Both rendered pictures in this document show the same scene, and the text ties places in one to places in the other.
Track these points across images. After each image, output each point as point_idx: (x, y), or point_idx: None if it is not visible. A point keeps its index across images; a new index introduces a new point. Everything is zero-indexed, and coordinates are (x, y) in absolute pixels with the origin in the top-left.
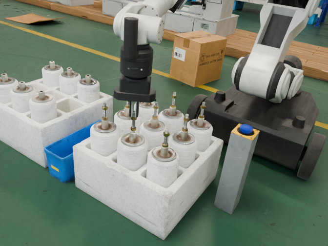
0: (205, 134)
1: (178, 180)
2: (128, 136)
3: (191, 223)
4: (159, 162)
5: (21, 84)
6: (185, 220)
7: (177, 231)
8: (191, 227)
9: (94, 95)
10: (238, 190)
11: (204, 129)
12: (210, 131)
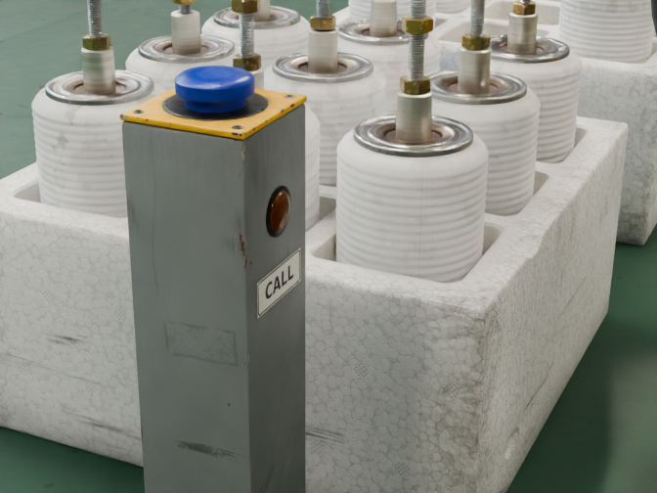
0: (348, 166)
1: (63, 211)
2: (201, 42)
3: (75, 485)
4: (43, 88)
5: None
6: (92, 469)
7: (28, 452)
8: (51, 485)
9: (587, 33)
10: (153, 470)
11: (361, 142)
12: (375, 168)
